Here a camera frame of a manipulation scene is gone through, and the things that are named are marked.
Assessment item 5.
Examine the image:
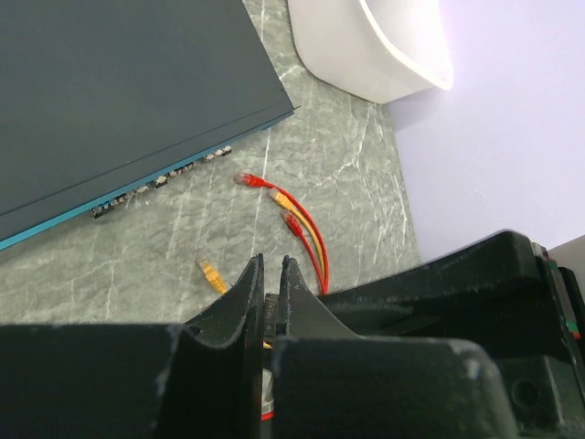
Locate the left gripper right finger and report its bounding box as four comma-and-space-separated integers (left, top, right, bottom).
272, 257, 518, 438

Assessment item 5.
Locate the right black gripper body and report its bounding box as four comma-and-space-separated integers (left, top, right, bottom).
322, 230, 584, 438

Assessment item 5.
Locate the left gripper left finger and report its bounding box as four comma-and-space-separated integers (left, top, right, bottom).
1, 255, 264, 438

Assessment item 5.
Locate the white plastic tub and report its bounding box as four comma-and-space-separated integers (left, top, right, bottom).
288, 0, 453, 104

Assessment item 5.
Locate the orange ethernet cable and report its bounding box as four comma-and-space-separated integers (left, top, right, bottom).
195, 189, 326, 351

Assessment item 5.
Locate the large blue rack switch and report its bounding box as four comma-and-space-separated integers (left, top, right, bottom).
1, 1, 293, 247

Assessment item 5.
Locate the red ethernet cable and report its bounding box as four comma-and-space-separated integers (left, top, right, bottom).
233, 171, 331, 295

